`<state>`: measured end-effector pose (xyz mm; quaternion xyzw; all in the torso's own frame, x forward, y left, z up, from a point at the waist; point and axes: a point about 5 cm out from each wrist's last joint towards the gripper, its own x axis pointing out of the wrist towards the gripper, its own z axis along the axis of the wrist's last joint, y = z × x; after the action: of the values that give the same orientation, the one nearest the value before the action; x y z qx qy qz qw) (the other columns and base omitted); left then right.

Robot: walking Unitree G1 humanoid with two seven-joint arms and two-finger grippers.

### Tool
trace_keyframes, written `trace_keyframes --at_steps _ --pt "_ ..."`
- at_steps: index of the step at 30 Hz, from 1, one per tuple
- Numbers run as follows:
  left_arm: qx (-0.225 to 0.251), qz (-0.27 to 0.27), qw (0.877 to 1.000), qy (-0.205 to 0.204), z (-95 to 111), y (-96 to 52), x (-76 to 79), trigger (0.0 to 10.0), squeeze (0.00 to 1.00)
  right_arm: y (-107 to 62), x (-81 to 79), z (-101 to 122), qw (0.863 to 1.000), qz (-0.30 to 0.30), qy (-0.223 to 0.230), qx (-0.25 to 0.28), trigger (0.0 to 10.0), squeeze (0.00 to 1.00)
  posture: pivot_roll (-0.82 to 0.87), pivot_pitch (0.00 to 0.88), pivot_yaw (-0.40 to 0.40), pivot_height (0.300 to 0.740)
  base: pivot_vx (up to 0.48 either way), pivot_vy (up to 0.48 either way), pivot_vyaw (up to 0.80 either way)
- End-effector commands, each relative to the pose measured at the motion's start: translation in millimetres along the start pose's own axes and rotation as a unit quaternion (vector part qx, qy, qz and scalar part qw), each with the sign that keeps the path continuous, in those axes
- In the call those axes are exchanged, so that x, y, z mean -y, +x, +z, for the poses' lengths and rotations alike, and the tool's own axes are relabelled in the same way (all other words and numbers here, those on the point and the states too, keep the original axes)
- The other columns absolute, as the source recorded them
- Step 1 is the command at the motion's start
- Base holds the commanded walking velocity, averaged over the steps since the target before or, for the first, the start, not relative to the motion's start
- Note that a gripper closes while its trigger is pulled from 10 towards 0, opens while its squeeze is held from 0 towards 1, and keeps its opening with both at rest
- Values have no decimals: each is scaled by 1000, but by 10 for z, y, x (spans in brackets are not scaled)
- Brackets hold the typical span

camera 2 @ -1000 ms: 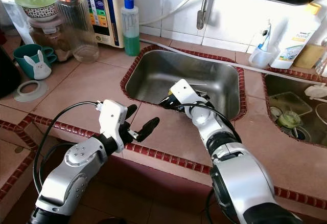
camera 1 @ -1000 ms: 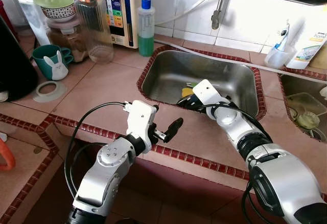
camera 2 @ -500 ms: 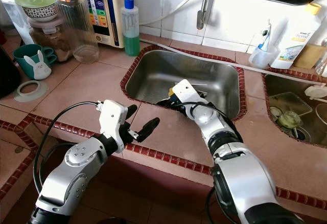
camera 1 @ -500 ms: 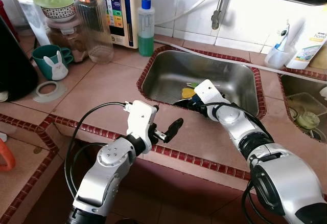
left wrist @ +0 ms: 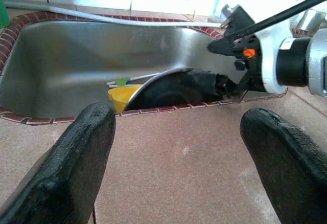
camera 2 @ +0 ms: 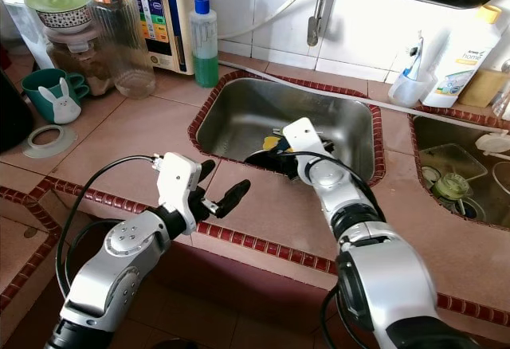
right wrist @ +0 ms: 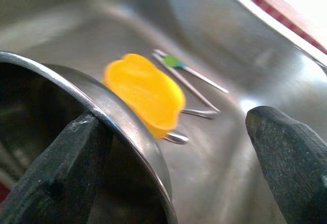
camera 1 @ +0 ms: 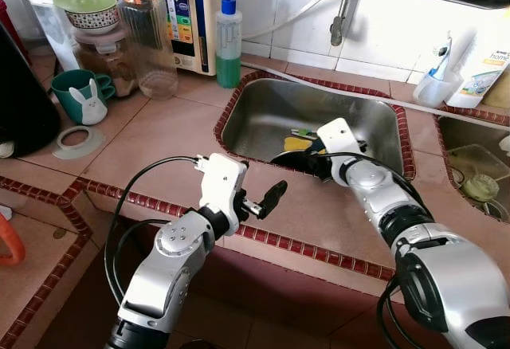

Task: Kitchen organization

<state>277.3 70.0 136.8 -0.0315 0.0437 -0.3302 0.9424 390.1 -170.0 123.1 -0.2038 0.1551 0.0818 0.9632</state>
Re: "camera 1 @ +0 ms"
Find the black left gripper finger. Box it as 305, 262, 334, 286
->
257, 179, 289, 219

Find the yellow plastic bowl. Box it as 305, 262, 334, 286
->
284, 135, 316, 153

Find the stainless steel sink basin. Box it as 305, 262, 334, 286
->
437, 116, 510, 223
219, 78, 405, 183

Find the clear plastic cup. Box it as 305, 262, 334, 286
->
413, 73, 461, 109

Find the green dish soap bottle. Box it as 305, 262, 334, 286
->
215, 0, 243, 89

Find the clear plastic food container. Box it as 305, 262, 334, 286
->
446, 143, 504, 194

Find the green cup in sink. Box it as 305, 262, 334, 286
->
462, 174, 500, 204

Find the blue and white brush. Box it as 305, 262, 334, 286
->
429, 33, 453, 81

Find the clear pitcher with orange lid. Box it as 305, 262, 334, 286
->
113, 0, 179, 100

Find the white detergent jug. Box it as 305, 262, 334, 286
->
446, 6, 510, 111

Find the beige water ionizer machine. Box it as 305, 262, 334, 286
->
151, 0, 230, 76

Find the glass storage jar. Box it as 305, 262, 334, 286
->
72, 30, 138, 99

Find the green rabbit mug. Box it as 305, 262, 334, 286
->
50, 69, 116, 126

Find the orange plastic item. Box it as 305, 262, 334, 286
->
0, 214, 26, 268

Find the black appliance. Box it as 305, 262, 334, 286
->
0, 18, 62, 159

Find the patterned bowl with green lid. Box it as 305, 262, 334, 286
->
53, 0, 122, 33

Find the white translucent container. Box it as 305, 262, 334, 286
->
24, 0, 84, 71

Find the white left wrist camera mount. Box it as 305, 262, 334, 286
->
196, 154, 249, 215

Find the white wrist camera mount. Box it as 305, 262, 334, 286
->
196, 154, 249, 215
317, 118, 360, 167

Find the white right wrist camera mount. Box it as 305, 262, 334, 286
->
317, 118, 360, 167

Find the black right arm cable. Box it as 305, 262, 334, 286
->
319, 151, 432, 349

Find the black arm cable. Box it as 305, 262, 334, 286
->
103, 155, 205, 307
319, 151, 432, 349

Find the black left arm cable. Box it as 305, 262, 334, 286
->
103, 155, 205, 307

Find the grey wall faucet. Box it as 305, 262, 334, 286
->
330, 0, 359, 47

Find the white flexible hose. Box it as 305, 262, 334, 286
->
241, 0, 353, 43

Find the clear plastic ring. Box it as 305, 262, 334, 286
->
52, 126, 106, 161

